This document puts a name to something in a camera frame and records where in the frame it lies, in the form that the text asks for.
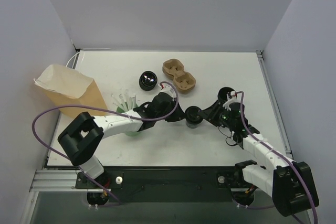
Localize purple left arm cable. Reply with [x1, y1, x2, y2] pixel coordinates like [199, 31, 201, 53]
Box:
[31, 81, 180, 209]

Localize brown paper bag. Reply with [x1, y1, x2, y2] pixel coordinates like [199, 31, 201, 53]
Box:
[34, 64, 107, 109]

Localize green straw holder cup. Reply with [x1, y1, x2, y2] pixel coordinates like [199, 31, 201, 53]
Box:
[117, 107, 143, 136]

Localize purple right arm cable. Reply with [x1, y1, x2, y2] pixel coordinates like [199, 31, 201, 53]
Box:
[230, 91, 318, 224]

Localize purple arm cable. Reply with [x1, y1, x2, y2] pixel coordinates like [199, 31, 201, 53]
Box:
[31, 81, 180, 209]
[230, 91, 318, 224]

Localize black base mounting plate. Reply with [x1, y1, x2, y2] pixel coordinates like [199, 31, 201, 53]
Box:
[52, 165, 266, 204]

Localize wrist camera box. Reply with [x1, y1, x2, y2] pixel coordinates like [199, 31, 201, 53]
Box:
[223, 91, 238, 110]
[159, 83, 176, 99]

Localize white wrapped straw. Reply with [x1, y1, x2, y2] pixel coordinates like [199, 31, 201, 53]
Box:
[128, 93, 137, 110]
[111, 93, 124, 110]
[119, 93, 129, 112]
[124, 89, 132, 110]

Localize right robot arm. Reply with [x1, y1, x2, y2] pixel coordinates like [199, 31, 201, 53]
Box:
[197, 99, 319, 217]

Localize brown pulp cup carriers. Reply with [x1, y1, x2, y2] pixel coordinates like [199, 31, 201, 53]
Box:
[162, 59, 196, 93]

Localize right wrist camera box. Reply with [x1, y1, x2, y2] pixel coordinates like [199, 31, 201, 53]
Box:
[223, 91, 238, 110]

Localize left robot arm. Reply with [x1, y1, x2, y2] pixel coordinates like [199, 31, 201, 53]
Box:
[58, 92, 185, 188]

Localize white cable behind bag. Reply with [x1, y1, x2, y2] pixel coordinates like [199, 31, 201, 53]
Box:
[66, 51, 83, 69]

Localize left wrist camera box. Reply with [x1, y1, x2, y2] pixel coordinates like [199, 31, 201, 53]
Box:
[159, 83, 176, 99]

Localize black paper coffee cup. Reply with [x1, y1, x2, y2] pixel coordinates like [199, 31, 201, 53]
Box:
[186, 121, 200, 129]

